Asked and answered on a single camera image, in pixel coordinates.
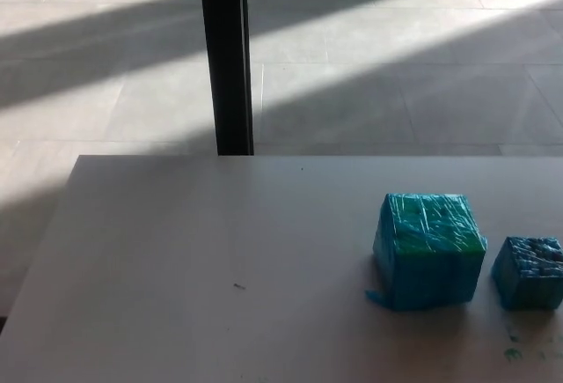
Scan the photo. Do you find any black vertical window post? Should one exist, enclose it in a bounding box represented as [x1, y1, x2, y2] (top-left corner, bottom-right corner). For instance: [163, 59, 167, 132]
[197, 0, 255, 157]

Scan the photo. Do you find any large blue wrapped cube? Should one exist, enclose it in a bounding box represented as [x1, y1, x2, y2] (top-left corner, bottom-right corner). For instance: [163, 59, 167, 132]
[364, 192, 488, 313]

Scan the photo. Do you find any small blue cube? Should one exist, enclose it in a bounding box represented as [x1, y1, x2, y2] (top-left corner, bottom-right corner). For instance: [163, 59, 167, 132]
[490, 235, 563, 312]

